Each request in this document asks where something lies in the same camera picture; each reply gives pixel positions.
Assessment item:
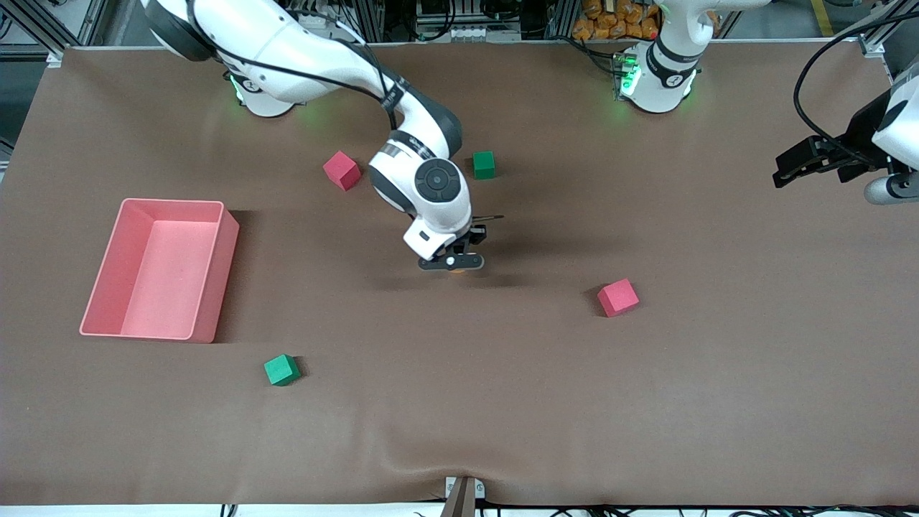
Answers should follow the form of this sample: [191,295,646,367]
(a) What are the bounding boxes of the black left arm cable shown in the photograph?
[793,9,919,159]

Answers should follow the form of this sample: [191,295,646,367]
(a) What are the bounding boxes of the pink plastic bin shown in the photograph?
[79,198,241,344]

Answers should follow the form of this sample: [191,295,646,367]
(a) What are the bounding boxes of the aluminium frame post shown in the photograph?
[546,0,579,40]
[350,0,385,42]

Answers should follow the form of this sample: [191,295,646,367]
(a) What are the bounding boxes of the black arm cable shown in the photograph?
[185,0,403,134]
[793,9,919,159]

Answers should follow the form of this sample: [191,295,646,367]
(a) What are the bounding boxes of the orange snack bags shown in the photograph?
[572,0,719,41]

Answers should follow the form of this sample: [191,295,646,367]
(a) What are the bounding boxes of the metal clamp with pole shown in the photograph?
[442,475,486,517]

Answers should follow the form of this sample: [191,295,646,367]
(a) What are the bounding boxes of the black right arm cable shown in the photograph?
[185,0,403,134]

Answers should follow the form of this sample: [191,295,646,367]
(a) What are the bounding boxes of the pink foam cube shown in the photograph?
[597,278,640,318]
[322,151,362,192]

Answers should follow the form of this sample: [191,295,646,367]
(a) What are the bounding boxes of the white power strip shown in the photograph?
[281,6,330,31]

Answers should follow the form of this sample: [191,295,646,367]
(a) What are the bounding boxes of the black base cable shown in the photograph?
[564,36,618,73]

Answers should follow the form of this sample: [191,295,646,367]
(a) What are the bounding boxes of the aluminium corner frame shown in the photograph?
[836,0,919,80]
[0,0,119,69]

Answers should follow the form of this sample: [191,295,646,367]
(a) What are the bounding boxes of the brown table mat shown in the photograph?
[0,39,919,507]

